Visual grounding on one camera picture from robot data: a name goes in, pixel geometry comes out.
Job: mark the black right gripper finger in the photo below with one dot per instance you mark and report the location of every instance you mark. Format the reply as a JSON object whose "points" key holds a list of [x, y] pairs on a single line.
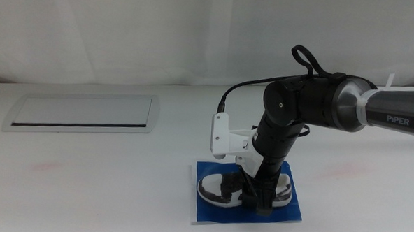
{"points": [[248, 200], [265, 202]]}

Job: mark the white and black shoe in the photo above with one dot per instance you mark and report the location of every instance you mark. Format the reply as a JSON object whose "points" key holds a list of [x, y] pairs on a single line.
{"points": [[211, 187]]}

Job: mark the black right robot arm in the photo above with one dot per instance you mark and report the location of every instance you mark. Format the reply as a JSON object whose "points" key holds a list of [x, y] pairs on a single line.
{"points": [[396, 110]]}

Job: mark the blue square mat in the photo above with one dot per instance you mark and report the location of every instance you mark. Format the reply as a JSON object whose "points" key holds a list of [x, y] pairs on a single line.
{"points": [[287, 210]]}

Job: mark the white zip tie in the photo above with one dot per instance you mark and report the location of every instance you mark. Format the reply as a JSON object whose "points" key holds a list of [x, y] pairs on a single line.
{"points": [[361, 105]]}

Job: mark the white backdrop cloth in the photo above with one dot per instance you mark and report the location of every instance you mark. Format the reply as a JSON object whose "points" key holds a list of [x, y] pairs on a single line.
{"points": [[126, 32]]}

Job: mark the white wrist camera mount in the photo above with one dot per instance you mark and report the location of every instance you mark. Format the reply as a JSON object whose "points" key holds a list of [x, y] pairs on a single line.
{"points": [[224, 130]]}

